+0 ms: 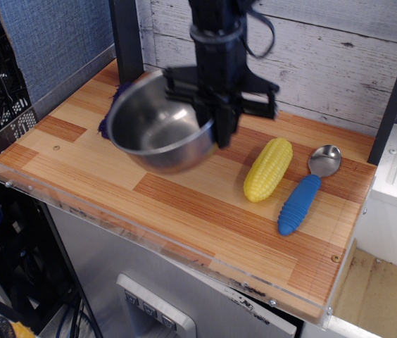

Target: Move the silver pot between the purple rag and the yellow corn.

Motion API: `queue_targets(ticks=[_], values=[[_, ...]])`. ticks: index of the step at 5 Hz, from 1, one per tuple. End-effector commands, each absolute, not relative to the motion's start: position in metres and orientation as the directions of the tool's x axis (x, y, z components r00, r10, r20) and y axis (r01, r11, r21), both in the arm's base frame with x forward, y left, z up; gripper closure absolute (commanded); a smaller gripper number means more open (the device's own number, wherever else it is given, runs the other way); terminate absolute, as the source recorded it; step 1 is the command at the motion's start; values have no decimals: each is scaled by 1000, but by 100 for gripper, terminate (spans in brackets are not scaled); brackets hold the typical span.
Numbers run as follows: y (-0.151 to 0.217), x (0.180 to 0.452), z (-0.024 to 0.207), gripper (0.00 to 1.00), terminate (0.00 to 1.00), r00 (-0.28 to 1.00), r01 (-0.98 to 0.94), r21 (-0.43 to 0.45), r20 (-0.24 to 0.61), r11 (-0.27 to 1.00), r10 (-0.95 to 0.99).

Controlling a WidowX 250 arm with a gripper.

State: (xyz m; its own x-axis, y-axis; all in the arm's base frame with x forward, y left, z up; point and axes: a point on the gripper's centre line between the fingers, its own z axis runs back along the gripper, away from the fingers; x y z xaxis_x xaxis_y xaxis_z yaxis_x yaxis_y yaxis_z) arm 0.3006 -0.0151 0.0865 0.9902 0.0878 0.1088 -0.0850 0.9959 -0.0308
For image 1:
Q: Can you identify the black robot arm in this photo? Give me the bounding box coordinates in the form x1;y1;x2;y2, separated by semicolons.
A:
163;1;279;148

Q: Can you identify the blue fabric partition panel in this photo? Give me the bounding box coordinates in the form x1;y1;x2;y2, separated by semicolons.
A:
0;1;115;103

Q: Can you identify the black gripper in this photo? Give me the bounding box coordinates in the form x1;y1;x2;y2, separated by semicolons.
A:
163;30;279;148

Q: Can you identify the blue handled metal spoon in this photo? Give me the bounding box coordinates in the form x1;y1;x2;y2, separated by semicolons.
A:
277;144;341;236

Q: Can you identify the yellow plastic corn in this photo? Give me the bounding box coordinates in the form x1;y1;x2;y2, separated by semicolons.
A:
244;137;293;203

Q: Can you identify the purple rag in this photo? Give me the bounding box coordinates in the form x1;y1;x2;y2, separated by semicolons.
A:
97;82;133;139

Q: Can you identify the silver metal pot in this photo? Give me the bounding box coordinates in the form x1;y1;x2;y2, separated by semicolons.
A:
108;70;218;174

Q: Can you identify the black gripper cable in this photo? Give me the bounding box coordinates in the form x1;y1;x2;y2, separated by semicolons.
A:
242;3;277;60

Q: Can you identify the silver toy fridge cabinet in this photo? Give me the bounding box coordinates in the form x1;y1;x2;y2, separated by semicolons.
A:
48;206;303;337

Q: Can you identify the black metal post left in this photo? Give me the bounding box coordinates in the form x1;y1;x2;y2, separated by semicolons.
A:
109;0;143;68

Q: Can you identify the clear acrylic table guard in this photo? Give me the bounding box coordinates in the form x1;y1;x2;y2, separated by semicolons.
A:
0;63;375;324

